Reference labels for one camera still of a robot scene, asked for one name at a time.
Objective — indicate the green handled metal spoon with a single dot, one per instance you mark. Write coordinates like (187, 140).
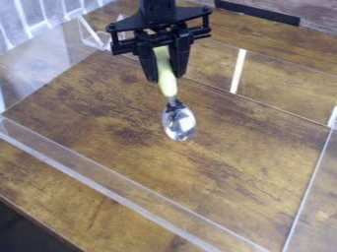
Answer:
(178, 118)

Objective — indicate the clear acrylic tray enclosure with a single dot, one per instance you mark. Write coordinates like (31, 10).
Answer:
(205, 164)

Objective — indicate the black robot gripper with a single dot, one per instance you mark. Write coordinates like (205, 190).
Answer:
(161, 23)

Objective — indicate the black bar at table edge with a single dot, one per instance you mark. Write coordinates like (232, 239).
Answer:
(257, 12)

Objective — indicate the clear acrylic triangular bracket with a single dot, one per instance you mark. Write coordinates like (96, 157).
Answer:
(96, 39)

